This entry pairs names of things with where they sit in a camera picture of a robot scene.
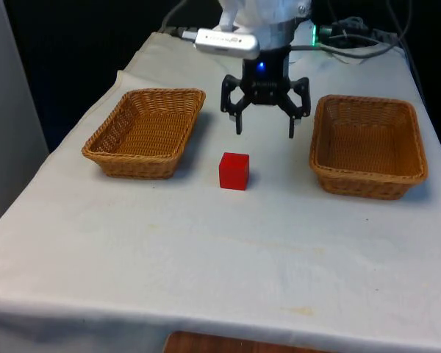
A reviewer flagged grey cable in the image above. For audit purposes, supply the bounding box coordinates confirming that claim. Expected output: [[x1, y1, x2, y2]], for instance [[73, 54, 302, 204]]
[[161, 0, 190, 33], [292, 39, 406, 65]]

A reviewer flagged red cube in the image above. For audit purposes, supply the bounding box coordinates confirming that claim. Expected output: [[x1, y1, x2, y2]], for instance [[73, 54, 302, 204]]
[[218, 151, 251, 191]]

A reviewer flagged brown wicker basket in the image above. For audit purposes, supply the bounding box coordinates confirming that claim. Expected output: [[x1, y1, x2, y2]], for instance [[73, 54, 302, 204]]
[[81, 88, 207, 181], [308, 94, 429, 202]]

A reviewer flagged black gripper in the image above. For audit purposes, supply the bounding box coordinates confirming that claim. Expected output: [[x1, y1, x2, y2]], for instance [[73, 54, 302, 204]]
[[220, 43, 312, 140]]

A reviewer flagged black cable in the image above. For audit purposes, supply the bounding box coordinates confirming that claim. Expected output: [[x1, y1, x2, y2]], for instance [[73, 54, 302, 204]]
[[387, 0, 427, 106]]

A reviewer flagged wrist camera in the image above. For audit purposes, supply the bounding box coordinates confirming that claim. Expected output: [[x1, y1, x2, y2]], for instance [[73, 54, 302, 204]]
[[182, 28, 261, 60]]

